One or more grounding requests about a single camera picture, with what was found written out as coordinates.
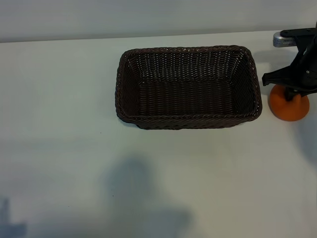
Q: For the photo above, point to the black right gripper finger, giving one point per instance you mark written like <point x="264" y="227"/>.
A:
<point x="293" y="94"/>

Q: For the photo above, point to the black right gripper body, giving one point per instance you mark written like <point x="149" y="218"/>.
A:
<point x="307" y="74"/>

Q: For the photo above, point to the orange fruit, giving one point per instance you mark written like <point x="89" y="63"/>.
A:
<point x="280" y="106"/>

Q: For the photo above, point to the dark brown wicker basket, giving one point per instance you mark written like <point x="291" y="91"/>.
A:
<point x="185" y="99"/>

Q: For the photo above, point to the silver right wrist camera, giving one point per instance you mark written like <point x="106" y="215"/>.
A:
<point x="283" y="41"/>

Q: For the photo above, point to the black right camera mount bracket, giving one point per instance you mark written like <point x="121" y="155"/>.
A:
<point x="297" y="32"/>

